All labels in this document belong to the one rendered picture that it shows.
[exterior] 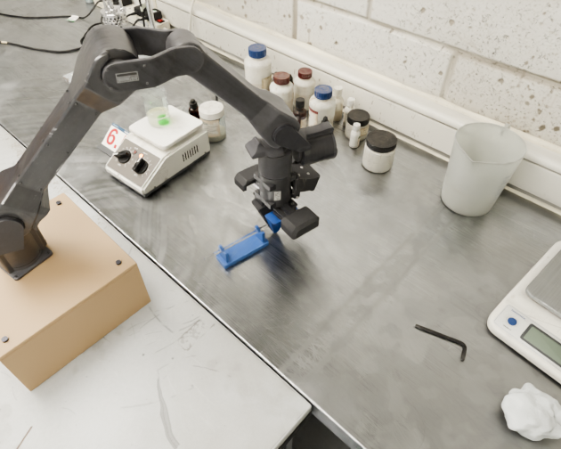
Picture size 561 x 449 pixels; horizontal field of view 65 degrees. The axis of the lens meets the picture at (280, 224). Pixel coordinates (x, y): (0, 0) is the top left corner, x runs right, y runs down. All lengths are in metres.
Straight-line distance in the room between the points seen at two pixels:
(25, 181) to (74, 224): 0.17
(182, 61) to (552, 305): 0.66
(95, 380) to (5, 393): 0.13
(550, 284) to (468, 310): 0.14
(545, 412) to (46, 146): 0.74
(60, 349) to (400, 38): 0.90
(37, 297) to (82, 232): 0.13
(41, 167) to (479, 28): 0.81
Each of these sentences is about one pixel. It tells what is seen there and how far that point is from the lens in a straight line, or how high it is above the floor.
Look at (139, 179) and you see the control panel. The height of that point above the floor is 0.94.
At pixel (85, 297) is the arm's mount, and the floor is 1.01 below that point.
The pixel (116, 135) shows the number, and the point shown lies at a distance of 1.14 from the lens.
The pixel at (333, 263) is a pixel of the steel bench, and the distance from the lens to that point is 0.83.
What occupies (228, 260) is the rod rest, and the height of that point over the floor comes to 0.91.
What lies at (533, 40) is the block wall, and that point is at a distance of 0.99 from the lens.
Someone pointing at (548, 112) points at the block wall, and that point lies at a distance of 1.02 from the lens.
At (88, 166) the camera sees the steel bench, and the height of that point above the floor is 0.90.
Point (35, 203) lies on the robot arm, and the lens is 0.67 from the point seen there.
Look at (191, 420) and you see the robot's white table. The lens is 0.70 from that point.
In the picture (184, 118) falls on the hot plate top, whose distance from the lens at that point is 1.04.
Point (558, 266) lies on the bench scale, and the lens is 0.90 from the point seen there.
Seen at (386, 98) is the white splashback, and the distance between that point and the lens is 1.11.
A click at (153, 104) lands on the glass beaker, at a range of 0.99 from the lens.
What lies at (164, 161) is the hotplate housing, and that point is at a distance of 0.97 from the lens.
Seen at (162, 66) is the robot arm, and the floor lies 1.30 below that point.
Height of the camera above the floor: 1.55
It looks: 47 degrees down
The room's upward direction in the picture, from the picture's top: straight up
